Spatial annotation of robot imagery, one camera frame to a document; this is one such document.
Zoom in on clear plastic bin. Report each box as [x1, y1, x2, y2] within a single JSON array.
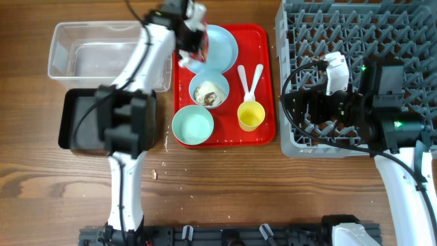
[[48, 21, 175, 94]]

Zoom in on red snack wrapper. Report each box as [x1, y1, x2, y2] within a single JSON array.
[[191, 22, 209, 63]]

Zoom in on white plastic spoon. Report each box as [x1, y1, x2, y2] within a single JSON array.
[[249, 64, 264, 101]]

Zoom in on red serving tray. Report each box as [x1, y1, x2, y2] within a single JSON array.
[[171, 24, 276, 148]]

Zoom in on large light blue plate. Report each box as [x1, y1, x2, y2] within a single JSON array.
[[186, 25, 238, 74]]

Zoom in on black plastic tray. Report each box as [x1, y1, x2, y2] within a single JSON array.
[[58, 86, 158, 156]]

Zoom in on white plastic fork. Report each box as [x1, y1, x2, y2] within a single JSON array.
[[237, 65, 251, 102]]

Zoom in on grey dishwasher rack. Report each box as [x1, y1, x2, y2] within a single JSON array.
[[275, 1, 436, 158]]

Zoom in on food scraps and rice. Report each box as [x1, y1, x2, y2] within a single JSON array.
[[194, 81, 226, 107]]

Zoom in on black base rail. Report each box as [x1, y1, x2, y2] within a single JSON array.
[[78, 223, 382, 246]]

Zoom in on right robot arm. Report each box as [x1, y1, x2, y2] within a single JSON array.
[[281, 58, 436, 245]]

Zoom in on mint green bowl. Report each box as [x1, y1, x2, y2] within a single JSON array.
[[171, 105, 214, 146]]

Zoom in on white napkin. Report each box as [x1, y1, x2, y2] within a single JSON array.
[[178, 50, 197, 68]]

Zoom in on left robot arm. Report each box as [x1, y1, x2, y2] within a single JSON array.
[[94, 5, 208, 245]]

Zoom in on small light blue bowl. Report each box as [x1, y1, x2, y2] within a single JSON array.
[[188, 71, 230, 109]]

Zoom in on yellow plastic cup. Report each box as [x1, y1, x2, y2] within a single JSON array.
[[237, 101, 266, 132]]

